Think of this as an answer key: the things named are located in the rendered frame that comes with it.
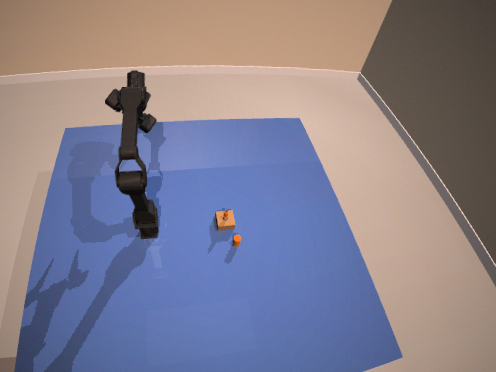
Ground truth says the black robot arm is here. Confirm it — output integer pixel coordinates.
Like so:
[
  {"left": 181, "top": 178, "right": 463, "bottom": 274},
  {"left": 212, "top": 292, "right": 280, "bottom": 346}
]
[{"left": 115, "top": 70, "right": 159, "bottom": 239}]

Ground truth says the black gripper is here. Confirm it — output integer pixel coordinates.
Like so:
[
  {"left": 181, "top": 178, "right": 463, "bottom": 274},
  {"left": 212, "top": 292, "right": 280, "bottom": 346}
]
[{"left": 105, "top": 89, "right": 156, "bottom": 133}]

